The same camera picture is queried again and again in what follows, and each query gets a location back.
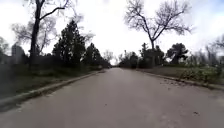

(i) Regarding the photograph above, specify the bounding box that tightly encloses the grey asphalt road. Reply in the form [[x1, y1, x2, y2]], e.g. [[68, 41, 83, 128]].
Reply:
[[0, 67, 224, 128]]

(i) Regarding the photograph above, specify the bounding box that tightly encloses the tall bare tree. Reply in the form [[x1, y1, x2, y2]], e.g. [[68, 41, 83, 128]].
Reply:
[[11, 0, 79, 68], [123, 0, 194, 68]]

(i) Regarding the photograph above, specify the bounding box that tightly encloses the row of dark evergreen trees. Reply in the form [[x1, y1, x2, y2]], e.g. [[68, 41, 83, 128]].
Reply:
[[51, 19, 113, 69]]

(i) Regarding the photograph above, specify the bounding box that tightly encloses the grass verge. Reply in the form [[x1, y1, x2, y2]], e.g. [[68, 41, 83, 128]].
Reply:
[[0, 64, 104, 100], [136, 65, 224, 86]]

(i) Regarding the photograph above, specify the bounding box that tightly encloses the concrete kerb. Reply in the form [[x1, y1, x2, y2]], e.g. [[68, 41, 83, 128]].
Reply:
[[0, 68, 108, 113], [136, 68, 224, 92]]

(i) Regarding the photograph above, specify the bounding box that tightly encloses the grey building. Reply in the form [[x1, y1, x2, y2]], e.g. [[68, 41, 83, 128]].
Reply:
[[10, 43, 27, 65]]

